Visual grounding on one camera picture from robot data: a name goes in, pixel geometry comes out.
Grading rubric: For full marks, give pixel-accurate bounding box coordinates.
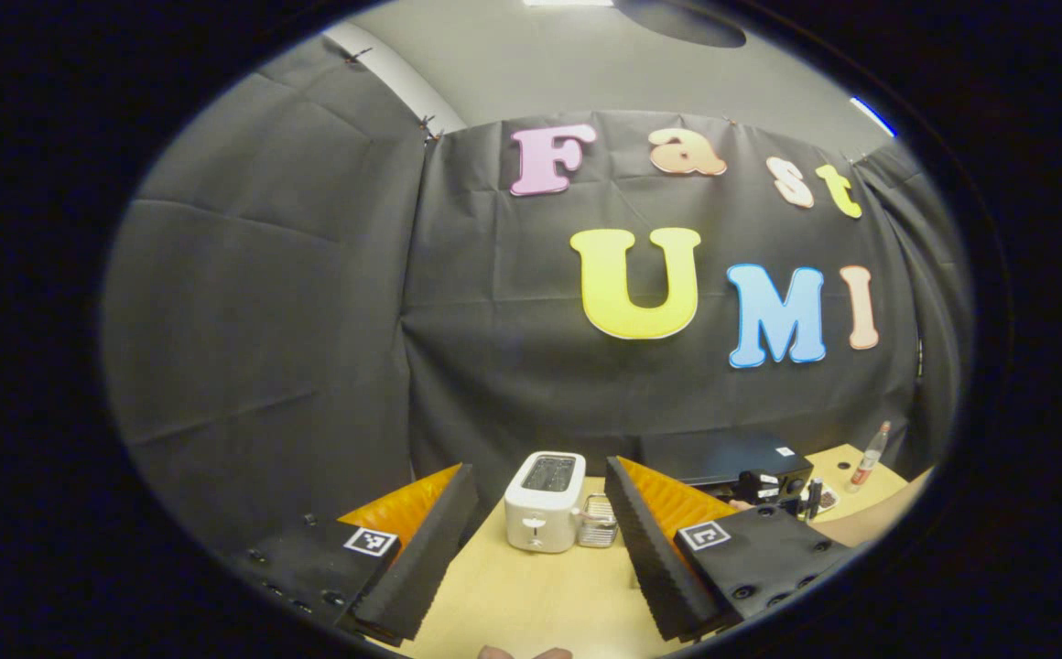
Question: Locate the white toaster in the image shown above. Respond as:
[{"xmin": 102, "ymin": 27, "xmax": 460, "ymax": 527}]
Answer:
[{"xmin": 504, "ymin": 451, "xmax": 588, "ymax": 554}]

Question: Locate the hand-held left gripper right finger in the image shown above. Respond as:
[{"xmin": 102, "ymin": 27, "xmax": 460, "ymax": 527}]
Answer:
[{"xmin": 604, "ymin": 455, "xmax": 854, "ymax": 643}]

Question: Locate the toaster wire basket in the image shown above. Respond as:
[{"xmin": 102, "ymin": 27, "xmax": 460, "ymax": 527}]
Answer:
[{"xmin": 577, "ymin": 492, "xmax": 621, "ymax": 549}]

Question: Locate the clear plastic water bottle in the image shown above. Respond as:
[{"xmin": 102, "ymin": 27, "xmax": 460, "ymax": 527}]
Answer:
[{"xmin": 845, "ymin": 420, "xmax": 894, "ymax": 495}]

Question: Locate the black backdrop cloth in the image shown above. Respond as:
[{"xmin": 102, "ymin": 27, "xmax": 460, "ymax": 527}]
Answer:
[{"xmin": 101, "ymin": 37, "xmax": 976, "ymax": 568}]

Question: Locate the black electric oven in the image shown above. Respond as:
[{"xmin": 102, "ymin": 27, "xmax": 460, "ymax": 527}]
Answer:
[{"xmin": 638, "ymin": 430, "xmax": 816, "ymax": 506}]

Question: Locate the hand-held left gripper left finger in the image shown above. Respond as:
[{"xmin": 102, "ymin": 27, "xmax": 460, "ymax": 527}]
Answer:
[{"xmin": 231, "ymin": 463, "xmax": 480, "ymax": 643}]

